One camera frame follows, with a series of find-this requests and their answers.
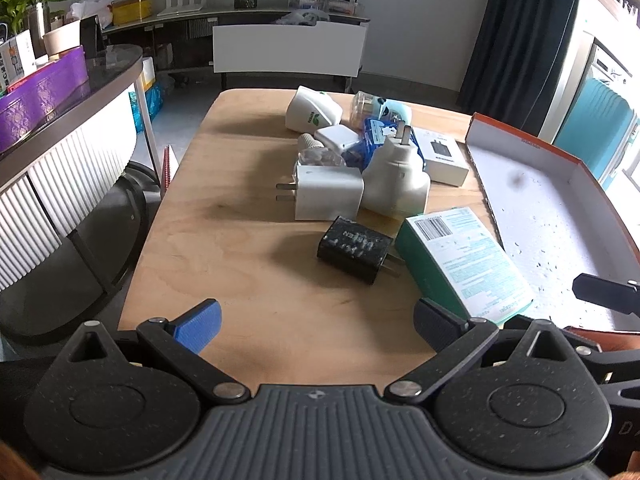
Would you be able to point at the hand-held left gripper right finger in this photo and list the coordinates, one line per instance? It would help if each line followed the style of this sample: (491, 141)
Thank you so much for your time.
(434, 324)

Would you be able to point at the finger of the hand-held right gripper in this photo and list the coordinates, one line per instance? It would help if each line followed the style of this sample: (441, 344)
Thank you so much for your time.
(607, 294)

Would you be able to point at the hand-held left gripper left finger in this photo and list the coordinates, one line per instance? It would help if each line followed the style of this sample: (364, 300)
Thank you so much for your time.
(200, 322)

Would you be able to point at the green and white box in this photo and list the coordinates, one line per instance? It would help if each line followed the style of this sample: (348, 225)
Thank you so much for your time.
(465, 260)

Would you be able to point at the orange and white cardboard box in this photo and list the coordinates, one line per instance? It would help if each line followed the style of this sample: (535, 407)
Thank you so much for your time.
(550, 210)

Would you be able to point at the black plug charger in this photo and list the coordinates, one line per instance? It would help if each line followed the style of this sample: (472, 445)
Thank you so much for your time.
(352, 247)

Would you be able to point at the large white plug adapter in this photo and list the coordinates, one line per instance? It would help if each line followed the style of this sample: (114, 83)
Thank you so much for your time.
(395, 180)

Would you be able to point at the small white charger box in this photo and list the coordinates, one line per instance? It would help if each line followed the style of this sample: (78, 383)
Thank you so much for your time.
(445, 166)

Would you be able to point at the white square plug charger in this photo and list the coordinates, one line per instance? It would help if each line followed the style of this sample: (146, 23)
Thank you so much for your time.
(327, 192)

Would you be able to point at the blue card pack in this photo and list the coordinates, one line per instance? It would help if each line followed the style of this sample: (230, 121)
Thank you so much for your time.
(372, 136)

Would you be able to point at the clear plastic case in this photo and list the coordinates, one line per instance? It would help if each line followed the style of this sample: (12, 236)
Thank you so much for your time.
(320, 157)

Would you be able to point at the small white charger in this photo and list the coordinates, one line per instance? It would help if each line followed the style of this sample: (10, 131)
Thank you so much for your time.
(336, 137)

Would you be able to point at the white plug adapter green leaf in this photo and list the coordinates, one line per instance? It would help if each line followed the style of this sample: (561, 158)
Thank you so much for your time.
(310, 110)

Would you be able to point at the red notebook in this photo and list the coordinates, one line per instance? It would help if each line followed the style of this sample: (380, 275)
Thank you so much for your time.
(170, 166)

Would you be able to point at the teal suitcase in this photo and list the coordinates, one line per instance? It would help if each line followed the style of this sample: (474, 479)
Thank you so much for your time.
(595, 130)

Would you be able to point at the curved grey white counter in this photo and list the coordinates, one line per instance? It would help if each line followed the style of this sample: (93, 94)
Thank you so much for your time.
(65, 170)

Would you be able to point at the white appliance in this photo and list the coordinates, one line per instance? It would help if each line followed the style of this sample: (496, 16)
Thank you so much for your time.
(607, 65)

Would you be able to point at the white cardboard box yellow tape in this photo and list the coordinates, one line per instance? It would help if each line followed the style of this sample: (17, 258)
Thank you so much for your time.
(147, 72)

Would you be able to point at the dark blue curtain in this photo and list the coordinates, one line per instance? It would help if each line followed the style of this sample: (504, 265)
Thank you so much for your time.
(520, 35)

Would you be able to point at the purple box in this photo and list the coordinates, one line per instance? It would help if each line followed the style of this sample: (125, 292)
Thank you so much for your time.
(40, 95)

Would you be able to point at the white drawer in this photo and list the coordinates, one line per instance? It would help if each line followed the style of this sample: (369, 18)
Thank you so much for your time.
(287, 50)

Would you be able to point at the television console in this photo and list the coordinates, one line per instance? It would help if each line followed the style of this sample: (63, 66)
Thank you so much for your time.
(165, 22)

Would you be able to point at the black rectangular device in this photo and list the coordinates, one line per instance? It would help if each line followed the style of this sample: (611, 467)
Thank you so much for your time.
(92, 35)

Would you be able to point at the white cup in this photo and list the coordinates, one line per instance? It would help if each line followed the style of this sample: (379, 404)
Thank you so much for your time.
(62, 37)

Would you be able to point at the white printed package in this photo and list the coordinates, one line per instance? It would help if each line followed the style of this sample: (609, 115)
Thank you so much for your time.
(15, 60)

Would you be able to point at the grey blue plastic bag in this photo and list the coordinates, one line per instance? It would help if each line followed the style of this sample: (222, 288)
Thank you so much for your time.
(300, 17)

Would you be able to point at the white plastic bag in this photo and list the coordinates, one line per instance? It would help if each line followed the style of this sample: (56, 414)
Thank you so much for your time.
(92, 7)

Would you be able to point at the clear plastic boxes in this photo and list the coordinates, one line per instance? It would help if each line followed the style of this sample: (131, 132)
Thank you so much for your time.
(325, 6)

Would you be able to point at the leafy plant in steel pot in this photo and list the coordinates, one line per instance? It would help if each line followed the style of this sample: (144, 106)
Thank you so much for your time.
(22, 2)

